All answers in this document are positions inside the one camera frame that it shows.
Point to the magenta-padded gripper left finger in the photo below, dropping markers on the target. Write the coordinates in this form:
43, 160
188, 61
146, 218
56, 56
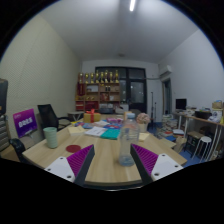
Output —
79, 160

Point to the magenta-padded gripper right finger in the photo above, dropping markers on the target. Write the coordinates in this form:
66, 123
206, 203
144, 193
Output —
146, 159

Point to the clear plastic water bottle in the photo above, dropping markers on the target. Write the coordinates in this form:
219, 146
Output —
129, 143

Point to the flat round red coaster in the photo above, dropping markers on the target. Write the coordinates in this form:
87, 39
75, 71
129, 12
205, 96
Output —
73, 148

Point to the large yellow notepad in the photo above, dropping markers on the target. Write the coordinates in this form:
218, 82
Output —
144, 136

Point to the small yellow notepad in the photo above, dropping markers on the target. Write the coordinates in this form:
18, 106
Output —
76, 130

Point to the white printed booklet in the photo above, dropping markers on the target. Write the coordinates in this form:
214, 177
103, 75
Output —
95, 131

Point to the pale green cup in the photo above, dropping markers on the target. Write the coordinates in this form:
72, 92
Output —
51, 137

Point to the pink flower bouquet in cup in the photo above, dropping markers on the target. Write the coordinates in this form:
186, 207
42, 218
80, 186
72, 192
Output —
143, 119

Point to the teal book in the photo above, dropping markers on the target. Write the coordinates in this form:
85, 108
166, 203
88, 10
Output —
110, 134

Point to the yellow gift box red ribbon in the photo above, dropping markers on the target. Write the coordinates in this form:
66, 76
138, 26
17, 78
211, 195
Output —
91, 117

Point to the blue colourful book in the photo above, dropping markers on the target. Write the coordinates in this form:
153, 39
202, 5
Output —
111, 126

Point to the pink packet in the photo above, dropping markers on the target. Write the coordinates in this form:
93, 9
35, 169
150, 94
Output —
114, 120

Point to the black office chair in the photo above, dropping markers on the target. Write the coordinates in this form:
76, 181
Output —
48, 116

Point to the white stool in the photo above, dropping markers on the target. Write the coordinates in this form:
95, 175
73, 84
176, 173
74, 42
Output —
204, 141

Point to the black computer monitor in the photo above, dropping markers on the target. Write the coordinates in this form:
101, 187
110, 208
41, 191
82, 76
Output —
181, 104

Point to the purple sign board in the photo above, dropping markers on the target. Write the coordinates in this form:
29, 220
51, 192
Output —
25, 122

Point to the cluttered side desk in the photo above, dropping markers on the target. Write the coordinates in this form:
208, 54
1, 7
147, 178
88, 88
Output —
200, 118

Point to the wooden shelf unit with trophies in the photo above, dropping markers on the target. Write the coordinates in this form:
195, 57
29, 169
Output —
100, 91

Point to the silver ribbed suitcase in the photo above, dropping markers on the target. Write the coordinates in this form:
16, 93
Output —
4, 133

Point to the dark grey case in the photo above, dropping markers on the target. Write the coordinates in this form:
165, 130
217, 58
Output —
3, 96

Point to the ceiling tube light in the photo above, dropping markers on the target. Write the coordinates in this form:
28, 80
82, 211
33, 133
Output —
132, 5

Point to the white wall air conditioner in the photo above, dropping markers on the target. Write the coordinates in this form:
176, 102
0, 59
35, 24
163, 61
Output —
165, 71

